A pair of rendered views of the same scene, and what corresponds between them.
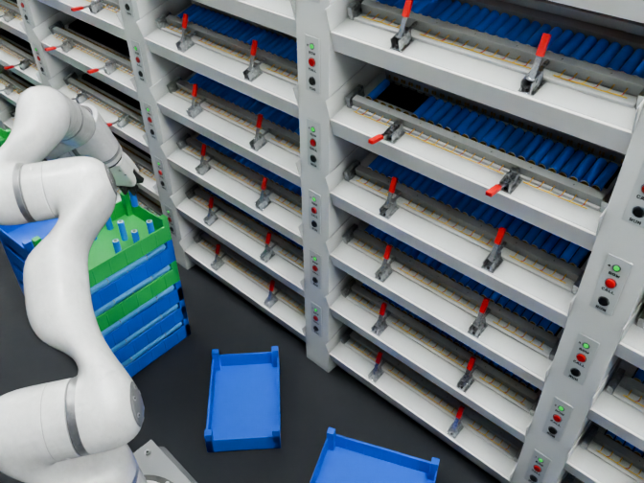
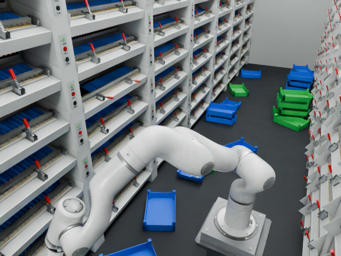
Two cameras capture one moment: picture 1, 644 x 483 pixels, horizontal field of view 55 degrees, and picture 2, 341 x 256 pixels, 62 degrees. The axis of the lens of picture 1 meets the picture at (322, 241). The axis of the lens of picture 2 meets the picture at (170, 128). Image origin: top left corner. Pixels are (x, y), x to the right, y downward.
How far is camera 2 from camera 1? 1.73 m
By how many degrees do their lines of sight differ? 84
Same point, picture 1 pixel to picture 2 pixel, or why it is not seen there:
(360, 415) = (127, 223)
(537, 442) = not seen: hidden behind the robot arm
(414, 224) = (112, 126)
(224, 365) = not seen: outside the picture
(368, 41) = (90, 67)
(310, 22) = (68, 76)
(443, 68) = (112, 58)
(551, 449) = not seen: hidden behind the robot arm
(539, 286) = (138, 105)
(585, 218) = (141, 75)
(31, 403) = (258, 159)
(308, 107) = (74, 118)
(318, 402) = (123, 240)
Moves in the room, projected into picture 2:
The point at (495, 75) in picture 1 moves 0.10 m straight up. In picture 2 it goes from (118, 52) to (117, 32)
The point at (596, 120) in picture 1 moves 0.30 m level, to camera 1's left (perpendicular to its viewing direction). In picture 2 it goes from (141, 46) to (154, 60)
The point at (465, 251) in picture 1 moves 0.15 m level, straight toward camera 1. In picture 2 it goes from (125, 116) to (150, 116)
